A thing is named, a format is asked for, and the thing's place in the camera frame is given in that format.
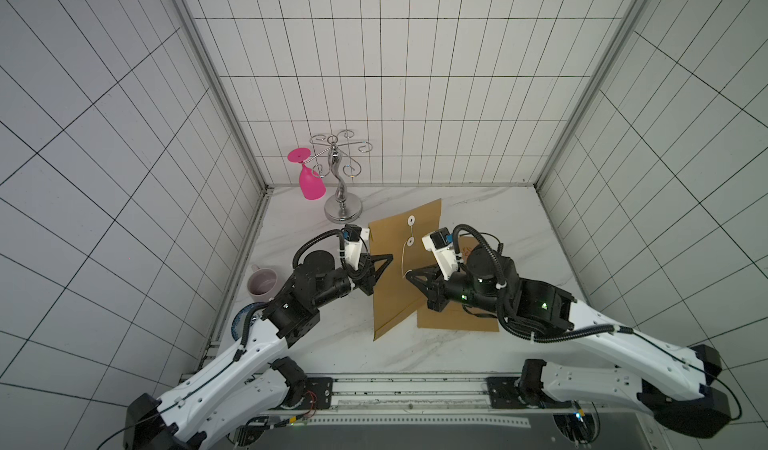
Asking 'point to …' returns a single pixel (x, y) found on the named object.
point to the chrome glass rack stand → (340, 208)
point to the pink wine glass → (312, 183)
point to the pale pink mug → (262, 283)
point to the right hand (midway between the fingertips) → (406, 268)
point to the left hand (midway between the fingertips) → (387, 263)
